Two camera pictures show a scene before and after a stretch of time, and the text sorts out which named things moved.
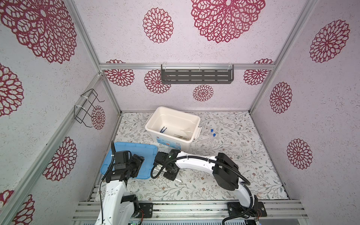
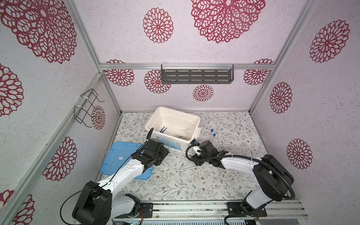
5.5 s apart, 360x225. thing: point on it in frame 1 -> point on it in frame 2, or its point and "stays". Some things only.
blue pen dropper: (162, 131) stays
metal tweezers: (180, 136) stays
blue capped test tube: (214, 135) stays
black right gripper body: (168, 174) -> (199, 161)
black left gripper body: (134, 165) -> (160, 157)
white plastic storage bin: (173, 128) stays
